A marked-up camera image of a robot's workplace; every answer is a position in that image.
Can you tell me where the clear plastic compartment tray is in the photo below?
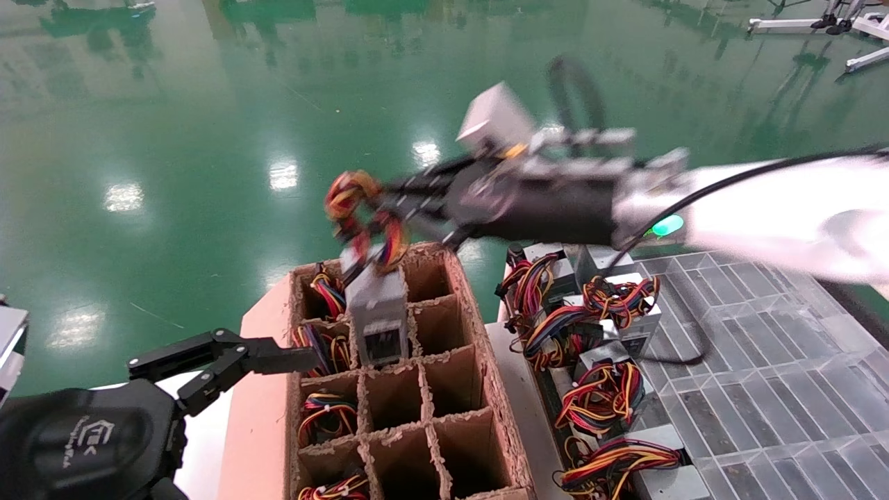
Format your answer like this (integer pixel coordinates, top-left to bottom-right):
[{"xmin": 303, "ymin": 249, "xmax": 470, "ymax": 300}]
[{"xmin": 629, "ymin": 251, "xmax": 889, "ymax": 500}]

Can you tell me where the grey power supply, black cable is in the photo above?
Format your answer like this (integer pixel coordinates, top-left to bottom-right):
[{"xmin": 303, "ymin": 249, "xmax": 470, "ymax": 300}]
[{"xmin": 575, "ymin": 244, "xmax": 634, "ymax": 282}]

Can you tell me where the cardboard box with dividers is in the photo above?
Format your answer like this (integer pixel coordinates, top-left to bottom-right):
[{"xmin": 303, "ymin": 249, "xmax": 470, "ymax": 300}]
[{"xmin": 287, "ymin": 240, "xmax": 537, "ymax": 500}]

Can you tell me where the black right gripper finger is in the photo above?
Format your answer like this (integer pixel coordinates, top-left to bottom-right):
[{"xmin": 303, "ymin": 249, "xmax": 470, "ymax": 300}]
[
  {"xmin": 396, "ymin": 198, "xmax": 480, "ymax": 252},
  {"xmin": 388, "ymin": 158, "xmax": 487, "ymax": 197}
]

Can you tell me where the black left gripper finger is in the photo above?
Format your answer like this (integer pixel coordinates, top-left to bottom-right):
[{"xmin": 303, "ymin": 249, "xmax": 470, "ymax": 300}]
[
  {"xmin": 178, "ymin": 357, "xmax": 322, "ymax": 417},
  {"xmin": 127, "ymin": 329, "xmax": 322, "ymax": 383}
]

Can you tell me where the grey power supply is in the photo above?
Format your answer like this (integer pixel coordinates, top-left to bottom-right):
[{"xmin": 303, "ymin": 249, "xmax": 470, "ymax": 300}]
[
  {"xmin": 575, "ymin": 244, "xmax": 634, "ymax": 282},
  {"xmin": 297, "ymin": 391, "xmax": 359, "ymax": 447},
  {"xmin": 517, "ymin": 273, "xmax": 663, "ymax": 369},
  {"xmin": 325, "ymin": 170, "xmax": 412, "ymax": 369},
  {"xmin": 495, "ymin": 242, "xmax": 579, "ymax": 334},
  {"xmin": 290, "ymin": 322, "xmax": 352, "ymax": 377},
  {"xmin": 297, "ymin": 472, "xmax": 370, "ymax": 500},
  {"xmin": 554, "ymin": 340, "xmax": 648, "ymax": 438},
  {"xmin": 309, "ymin": 264, "xmax": 348, "ymax": 319},
  {"xmin": 554, "ymin": 424, "xmax": 711, "ymax": 500}
]

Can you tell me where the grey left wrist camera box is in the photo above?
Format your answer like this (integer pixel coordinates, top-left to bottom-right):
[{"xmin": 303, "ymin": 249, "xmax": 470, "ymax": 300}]
[{"xmin": 0, "ymin": 304, "xmax": 30, "ymax": 407}]

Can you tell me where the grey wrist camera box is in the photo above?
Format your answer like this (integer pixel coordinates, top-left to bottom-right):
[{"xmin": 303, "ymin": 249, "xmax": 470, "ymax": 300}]
[
  {"xmin": 457, "ymin": 82, "xmax": 537, "ymax": 157},
  {"xmin": 0, "ymin": 304, "xmax": 30, "ymax": 407}
]

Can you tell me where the white floor bar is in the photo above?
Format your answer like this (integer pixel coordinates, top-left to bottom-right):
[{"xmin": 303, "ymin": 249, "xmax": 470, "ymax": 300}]
[{"xmin": 844, "ymin": 47, "xmax": 889, "ymax": 74}]

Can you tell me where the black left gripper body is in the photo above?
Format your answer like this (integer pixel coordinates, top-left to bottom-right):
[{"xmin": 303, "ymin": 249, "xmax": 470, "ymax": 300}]
[{"xmin": 0, "ymin": 381, "xmax": 188, "ymax": 500}]

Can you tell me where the white floor frame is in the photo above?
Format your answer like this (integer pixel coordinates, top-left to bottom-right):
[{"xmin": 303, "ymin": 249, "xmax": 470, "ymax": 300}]
[{"xmin": 747, "ymin": 0, "xmax": 889, "ymax": 41}]

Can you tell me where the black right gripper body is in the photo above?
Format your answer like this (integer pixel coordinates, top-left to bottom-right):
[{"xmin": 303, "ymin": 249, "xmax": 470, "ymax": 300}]
[{"xmin": 448, "ymin": 163, "xmax": 619, "ymax": 247}]

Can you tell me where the black cart deck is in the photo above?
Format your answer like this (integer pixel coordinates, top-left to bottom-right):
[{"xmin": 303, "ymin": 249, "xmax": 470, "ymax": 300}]
[{"xmin": 823, "ymin": 278, "xmax": 889, "ymax": 327}]

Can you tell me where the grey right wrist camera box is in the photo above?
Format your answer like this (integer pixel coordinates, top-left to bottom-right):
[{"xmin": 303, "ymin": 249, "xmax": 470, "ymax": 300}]
[{"xmin": 457, "ymin": 82, "xmax": 537, "ymax": 157}]

